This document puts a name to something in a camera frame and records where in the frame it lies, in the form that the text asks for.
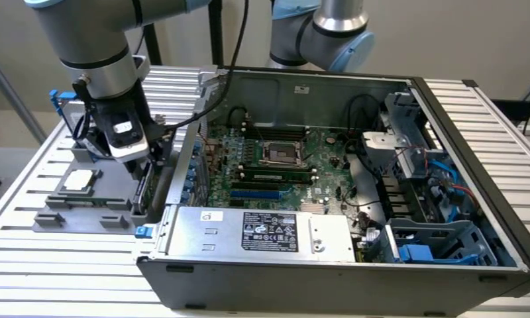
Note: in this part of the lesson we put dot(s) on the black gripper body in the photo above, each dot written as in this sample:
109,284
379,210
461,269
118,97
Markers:
143,112

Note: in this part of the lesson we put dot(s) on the black graphics card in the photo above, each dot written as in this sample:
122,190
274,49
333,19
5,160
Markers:
143,185

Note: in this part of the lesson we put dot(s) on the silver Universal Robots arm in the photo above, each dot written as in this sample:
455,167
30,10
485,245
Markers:
92,49

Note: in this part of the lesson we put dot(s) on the black stand pole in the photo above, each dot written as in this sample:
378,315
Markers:
215,33
153,46

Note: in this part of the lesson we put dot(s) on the silver CPU chip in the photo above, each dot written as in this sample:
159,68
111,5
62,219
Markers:
77,180

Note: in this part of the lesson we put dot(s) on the green RAM stick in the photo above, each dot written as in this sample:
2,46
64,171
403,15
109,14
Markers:
88,200

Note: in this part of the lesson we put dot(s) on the grey metal tube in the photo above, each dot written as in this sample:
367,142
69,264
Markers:
13,96

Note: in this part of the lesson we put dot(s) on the grey parts rack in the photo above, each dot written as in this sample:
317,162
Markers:
88,212

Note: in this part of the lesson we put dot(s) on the CPU socket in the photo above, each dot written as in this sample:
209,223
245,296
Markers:
282,153

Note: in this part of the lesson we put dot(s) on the black expansion slot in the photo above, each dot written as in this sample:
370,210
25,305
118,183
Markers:
258,185

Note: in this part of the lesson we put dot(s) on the blue expansion slot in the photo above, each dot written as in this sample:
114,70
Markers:
254,194

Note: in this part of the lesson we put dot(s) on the installed RAM stick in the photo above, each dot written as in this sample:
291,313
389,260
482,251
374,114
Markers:
273,176

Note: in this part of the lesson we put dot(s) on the small blue clip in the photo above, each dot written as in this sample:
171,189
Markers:
142,232

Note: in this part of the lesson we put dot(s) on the silver power supply unit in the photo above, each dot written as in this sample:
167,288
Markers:
246,232

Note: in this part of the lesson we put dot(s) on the green motherboard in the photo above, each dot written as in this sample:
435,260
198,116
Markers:
326,179

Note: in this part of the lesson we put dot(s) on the silver chipset heat sink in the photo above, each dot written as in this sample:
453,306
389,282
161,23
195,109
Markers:
313,208

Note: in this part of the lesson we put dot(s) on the metal drive cage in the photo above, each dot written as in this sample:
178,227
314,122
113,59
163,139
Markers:
402,132

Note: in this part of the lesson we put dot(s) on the black open PC case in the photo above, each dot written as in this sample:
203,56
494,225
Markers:
317,285

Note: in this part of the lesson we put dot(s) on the grey disk bay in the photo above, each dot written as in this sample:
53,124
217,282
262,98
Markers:
441,242

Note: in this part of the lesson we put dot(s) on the black box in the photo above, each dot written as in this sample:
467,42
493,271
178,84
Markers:
511,111

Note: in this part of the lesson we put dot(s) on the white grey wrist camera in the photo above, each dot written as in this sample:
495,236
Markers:
125,137

